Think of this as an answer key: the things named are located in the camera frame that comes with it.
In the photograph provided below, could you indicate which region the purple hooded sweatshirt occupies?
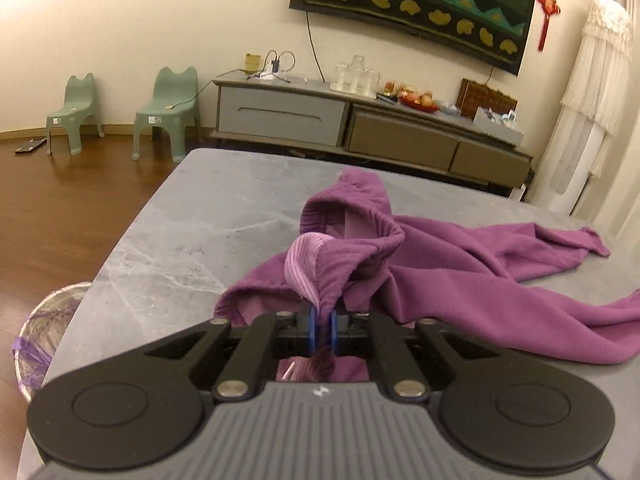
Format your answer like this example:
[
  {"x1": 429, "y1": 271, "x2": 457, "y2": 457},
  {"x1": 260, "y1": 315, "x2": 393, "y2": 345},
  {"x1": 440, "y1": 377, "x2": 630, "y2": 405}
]
[{"x1": 212, "y1": 167, "x2": 640, "y2": 386}]

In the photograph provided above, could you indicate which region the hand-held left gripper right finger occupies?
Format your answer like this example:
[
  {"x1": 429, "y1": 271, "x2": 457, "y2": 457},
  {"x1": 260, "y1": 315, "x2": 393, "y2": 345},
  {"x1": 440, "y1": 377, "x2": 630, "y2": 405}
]
[{"x1": 327, "y1": 310, "x2": 499, "y2": 405}]

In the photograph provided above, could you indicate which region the white power strip with chargers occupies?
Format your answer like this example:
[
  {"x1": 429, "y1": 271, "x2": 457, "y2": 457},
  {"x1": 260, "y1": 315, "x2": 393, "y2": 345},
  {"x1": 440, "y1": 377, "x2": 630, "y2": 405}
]
[{"x1": 250, "y1": 50, "x2": 298, "y2": 84}]

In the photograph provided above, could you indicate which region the white standing air conditioner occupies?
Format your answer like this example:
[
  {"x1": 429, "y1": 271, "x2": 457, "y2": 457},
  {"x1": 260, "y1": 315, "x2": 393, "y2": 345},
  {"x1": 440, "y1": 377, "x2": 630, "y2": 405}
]
[{"x1": 530, "y1": 0, "x2": 633, "y2": 216}]

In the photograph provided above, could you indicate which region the red knot wall hanging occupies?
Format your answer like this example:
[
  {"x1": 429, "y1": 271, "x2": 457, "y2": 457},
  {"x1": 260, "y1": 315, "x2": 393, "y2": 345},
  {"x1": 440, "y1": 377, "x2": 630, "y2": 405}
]
[{"x1": 536, "y1": 0, "x2": 563, "y2": 52}]

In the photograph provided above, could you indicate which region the brown wooden lattice box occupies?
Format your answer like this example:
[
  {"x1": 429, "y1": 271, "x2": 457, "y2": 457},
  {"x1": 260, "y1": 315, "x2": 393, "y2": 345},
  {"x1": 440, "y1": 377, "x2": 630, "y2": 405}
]
[{"x1": 459, "y1": 78, "x2": 516, "y2": 121}]

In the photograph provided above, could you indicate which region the waste basket with purple bag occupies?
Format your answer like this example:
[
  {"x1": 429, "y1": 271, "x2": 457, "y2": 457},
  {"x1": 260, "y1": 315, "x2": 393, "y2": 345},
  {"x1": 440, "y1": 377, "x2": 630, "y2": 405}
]
[{"x1": 11, "y1": 281, "x2": 93, "y2": 403}]

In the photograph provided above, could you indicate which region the black TV cable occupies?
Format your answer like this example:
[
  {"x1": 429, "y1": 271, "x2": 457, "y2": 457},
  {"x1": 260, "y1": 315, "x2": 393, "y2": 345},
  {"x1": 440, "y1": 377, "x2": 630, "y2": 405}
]
[{"x1": 305, "y1": 10, "x2": 326, "y2": 83}]

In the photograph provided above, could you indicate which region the cluster of glass cups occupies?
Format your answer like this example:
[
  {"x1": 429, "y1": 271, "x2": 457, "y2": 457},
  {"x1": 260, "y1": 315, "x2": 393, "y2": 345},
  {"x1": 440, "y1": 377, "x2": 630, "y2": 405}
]
[{"x1": 330, "y1": 54, "x2": 381, "y2": 96}]

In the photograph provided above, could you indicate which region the green plastic child chair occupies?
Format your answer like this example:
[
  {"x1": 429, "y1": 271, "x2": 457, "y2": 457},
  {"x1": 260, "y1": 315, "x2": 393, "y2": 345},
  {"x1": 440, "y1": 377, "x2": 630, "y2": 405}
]
[
  {"x1": 45, "y1": 72, "x2": 106, "y2": 157},
  {"x1": 132, "y1": 66, "x2": 202, "y2": 163}
]

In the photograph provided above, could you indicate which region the grey storage box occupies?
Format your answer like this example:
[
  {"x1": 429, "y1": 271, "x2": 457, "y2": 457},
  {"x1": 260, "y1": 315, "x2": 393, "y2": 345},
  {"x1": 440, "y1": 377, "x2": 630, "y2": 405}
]
[{"x1": 472, "y1": 106, "x2": 525, "y2": 147}]

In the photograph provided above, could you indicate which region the red plate of fruit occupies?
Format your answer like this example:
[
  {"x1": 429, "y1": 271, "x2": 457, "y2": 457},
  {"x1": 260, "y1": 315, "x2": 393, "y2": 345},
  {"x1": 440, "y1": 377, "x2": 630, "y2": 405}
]
[{"x1": 397, "y1": 87, "x2": 441, "y2": 112}]

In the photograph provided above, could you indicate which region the grey and brown TV cabinet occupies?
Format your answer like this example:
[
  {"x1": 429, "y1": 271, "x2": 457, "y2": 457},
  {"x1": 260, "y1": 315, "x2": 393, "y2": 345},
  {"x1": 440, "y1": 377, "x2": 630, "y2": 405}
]
[{"x1": 209, "y1": 71, "x2": 535, "y2": 196}]

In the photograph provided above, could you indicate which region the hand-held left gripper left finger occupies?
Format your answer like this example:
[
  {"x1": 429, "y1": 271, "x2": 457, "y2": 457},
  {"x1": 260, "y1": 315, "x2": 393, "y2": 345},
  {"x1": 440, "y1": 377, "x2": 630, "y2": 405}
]
[{"x1": 142, "y1": 307, "x2": 322, "y2": 405}]

